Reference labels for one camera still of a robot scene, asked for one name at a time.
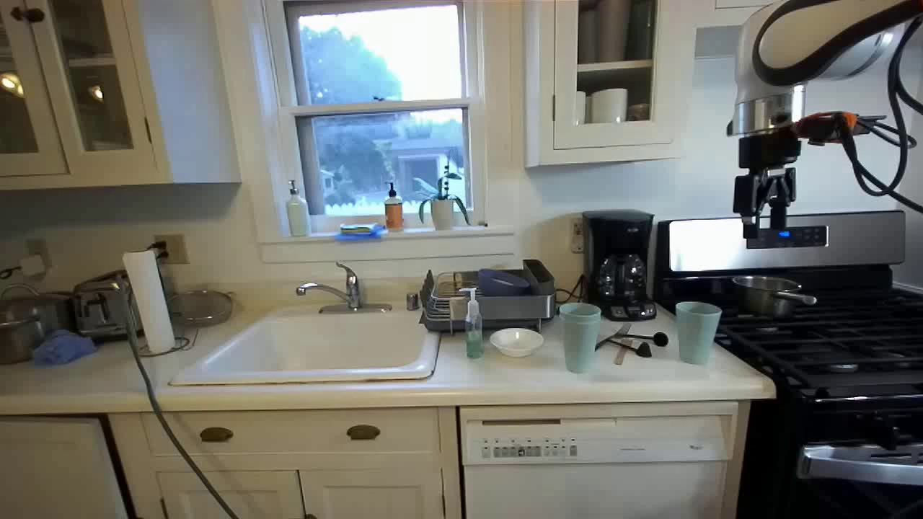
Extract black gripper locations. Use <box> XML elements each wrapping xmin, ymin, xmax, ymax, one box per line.
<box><xmin>733</xmin><ymin>130</ymin><xmax>805</xmax><ymax>239</ymax></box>

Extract teal plastic cup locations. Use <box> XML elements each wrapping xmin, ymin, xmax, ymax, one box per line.
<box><xmin>556</xmin><ymin>301</ymin><xmax>606</xmax><ymax>376</ymax></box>
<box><xmin>671</xmin><ymin>301</ymin><xmax>724</xmax><ymax>368</ymax></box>

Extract steel pan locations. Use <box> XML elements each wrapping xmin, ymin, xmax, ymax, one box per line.
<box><xmin>730</xmin><ymin>273</ymin><xmax>822</xmax><ymax>321</ymax></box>

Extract black coffee maker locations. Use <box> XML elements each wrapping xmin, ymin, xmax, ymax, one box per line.
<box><xmin>579</xmin><ymin>208</ymin><xmax>659</xmax><ymax>324</ymax></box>

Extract black steel gas stove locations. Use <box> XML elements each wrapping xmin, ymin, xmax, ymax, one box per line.
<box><xmin>651</xmin><ymin>208</ymin><xmax>923</xmax><ymax>519</ymax></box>

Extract black round spoon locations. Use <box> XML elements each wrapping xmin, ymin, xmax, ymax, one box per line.
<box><xmin>622</xmin><ymin>329</ymin><xmax>671</xmax><ymax>348</ymax></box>

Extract white mug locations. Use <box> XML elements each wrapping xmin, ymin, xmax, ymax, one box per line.
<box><xmin>584</xmin><ymin>86</ymin><xmax>631</xmax><ymax>126</ymax></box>

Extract small white bowl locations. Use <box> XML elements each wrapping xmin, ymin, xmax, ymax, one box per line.
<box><xmin>486</xmin><ymin>325</ymin><xmax>547</xmax><ymax>361</ymax></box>

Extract black dish rack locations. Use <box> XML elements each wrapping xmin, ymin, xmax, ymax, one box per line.
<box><xmin>417</xmin><ymin>257</ymin><xmax>560</xmax><ymax>338</ymax></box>

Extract white dishwasher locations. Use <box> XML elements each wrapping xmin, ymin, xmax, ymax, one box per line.
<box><xmin>455</xmin><ymin>400</ymin><xmax>744</xmax><ymax>519</ymax></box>

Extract green soap dispenser bottle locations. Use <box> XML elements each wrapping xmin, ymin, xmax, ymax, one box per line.
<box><xmin>460</xmin><ymin>285</ymin><xmax>486</xmax><ymax>363</ymax></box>

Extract white plant pot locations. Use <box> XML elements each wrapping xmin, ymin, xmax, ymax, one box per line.
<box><xmin>414</xmin><ymin>171</ymin><xmax>476</xmax><ymax>233</ymax></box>

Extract orange pump bottle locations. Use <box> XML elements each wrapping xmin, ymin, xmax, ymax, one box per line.
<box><xmin>381</xmin><ymin>178</ymin><xmax>407</xmax><ymax>233</ymax></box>

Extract white framed window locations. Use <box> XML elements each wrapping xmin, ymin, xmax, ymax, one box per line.
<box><xmin>257</xmin><ymin>0</ymin><xmax>520</xmax><ymax>262</ymax></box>

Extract blue sponge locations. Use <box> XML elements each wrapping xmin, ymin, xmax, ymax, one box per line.
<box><xmin>333</xmin><ymin>223</ymin><xmax>388</xmax><ymax>246</ymax></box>

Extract chrome faucet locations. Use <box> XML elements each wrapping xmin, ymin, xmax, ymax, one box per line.
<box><xmin>295</xmin><ymin>259</ymin><xmax>394</xmax><ymax>316</ymax></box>

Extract white kitchen sink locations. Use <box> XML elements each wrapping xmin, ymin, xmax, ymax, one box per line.
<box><xmin>169</xmin><ymin>308</ymin><xmax>445</xmax><ymax>389</ymax></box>

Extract white pump bottle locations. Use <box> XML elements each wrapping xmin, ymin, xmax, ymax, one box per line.
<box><xmin>282</xmin><ymin>177</ymin><xmax>313</xmax><ymax>241</ymax></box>

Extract white base cabinet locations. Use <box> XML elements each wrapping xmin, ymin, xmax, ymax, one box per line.
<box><xmin>0</xmin><ymin>406</ymin><xmax>465</xmax><ymax>519</ymax></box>

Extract glass lid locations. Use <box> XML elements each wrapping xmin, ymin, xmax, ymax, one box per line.
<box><xmin>175</xmin><ymin>285</ymin><xmax>235</xmax><ymax>332</ymax></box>

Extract white paper towel roll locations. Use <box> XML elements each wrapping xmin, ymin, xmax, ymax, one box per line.
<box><xmin>119</xmin><ymin>246</ymin><xmax>179</xmax><ymax>357</ymax></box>

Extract silver toaster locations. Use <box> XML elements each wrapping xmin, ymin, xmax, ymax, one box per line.
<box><xmin>71</xmin><ymin>269</ymin><xmax>139</xmax><ymax>342</ymax></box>

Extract blue cloth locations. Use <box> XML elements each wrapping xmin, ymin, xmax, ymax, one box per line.
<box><xmin>29</xmin><ymin>325</ymin><xmax>101</xmax><ymax>368</ymax></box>

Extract steel pot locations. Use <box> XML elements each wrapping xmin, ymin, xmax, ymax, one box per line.
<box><xmin>0</xmin><ymin>290</ymin><xmax>74</xmax><ymax>365</ymax></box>

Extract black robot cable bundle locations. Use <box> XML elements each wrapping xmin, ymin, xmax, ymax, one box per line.
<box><xmin>835</xmin><ymin>14</ymin><xmax>923</xmax><ymax>217</ymax></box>

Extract black handled utensil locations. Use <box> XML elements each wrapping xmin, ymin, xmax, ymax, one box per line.
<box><xmin>595</xmin><ymin>334</ymin><xmax>654</xmax><ymax>361</ymax></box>

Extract white narrow wall cabinet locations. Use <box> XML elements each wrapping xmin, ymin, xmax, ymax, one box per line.
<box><xmin>522</xmin><ymin>0</ymin><xmax>697</xmax><ymax>171</ymax></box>

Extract wall power outlet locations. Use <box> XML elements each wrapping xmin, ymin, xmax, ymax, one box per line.
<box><xmin>156</xmin><ymin>230</ymin><xmax>189</xmax><ymax>269</ymax></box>

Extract long dark cable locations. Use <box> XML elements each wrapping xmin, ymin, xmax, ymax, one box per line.
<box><xmin>119</xmin><ymin>285</ymin><xmax>244</xmax><ymax>519</ymax></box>

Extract white glass door wall cabinet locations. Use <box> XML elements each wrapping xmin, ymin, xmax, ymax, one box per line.
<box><xmin>0</xmin><ymin>0</ymin><xmax>241</xmax><ymax>192</ymax></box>

